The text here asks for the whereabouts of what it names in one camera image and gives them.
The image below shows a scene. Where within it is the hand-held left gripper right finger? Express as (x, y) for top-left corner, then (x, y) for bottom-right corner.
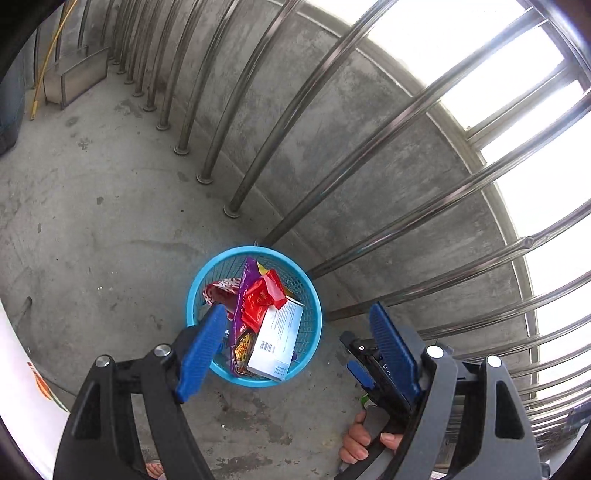
(368, 302), (543, 480)

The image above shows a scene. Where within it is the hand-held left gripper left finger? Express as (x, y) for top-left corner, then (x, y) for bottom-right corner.
(53, 302), (230, 480)

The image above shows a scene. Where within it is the yellow purple snack packet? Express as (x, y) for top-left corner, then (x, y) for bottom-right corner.
(228, 257), (259, 374)

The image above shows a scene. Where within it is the light blue white carton box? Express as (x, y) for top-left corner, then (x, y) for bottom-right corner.
(247, 299), (305, 381)

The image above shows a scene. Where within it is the red glossy packet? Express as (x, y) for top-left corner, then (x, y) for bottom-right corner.
(242, 270), (288, 330)

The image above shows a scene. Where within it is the blue plastic wastebasket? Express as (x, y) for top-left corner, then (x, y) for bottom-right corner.
(186, 246), (323, 388)

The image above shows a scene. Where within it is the person's right hand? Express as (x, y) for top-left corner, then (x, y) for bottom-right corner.
(338, 410), (404, 464)

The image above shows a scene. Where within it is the metal balcony railing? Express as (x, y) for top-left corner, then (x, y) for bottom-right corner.
(32, 0), (591, 444)

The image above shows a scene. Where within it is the table with balloon cloth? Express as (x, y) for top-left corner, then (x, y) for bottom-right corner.
(0, 295), (70, 478)

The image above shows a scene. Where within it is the metal box on floor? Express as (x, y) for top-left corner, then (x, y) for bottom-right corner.
(44, 46), (110, 109)

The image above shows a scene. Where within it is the yellow broom handle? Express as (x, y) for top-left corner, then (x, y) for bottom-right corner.
(30, 0), (79, 121)

